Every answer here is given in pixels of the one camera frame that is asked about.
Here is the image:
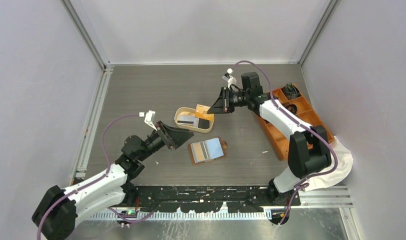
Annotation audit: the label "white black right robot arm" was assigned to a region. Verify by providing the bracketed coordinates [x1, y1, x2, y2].
[207, 69, 332, 206]

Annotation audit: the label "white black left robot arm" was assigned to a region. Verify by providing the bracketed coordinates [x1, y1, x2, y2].
[31, 121, 194, 240]

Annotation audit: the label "brown leather card holder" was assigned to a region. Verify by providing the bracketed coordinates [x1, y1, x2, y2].
[188, 137, 228, 165]

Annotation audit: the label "cream oval tray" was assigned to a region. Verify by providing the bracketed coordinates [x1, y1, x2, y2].
[174, 104, 215, 133]

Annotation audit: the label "white cards in tray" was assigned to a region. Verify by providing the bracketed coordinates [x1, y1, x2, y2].
[176, 114, 199, 127]

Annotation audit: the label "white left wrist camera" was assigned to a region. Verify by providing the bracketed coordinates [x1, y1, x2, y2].
[144, 110, 158, 131]

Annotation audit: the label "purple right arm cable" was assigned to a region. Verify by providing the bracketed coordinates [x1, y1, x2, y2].
[231, 60, 339, 186]

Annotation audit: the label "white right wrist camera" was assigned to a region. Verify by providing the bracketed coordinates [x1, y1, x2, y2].
[222, 68, 237, 88]

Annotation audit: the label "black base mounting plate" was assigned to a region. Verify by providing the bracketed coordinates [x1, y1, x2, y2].
[117, 185, 301, 214]

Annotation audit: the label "dark green item bundle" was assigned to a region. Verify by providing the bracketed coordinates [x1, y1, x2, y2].
[282, 83, 301, 100]

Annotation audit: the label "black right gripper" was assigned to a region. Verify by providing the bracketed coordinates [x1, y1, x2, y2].
[208, 87, 250, 115]

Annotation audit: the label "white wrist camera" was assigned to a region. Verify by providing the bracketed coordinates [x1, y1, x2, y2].
[144, 110, 158, 131]
[222, 68, 237, 88]

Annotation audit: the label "white bucket hat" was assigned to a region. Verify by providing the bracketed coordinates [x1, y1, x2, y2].
[303, 136, 354, 192]

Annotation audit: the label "orange gold card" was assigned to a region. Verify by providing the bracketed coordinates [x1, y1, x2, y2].
[190, 141, 209, 163]

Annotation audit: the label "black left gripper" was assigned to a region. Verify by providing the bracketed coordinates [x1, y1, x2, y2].
[137, 120, 193, 162]

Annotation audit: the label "black card in tray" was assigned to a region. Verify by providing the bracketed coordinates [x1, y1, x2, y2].
[198, 118, 210, 130]

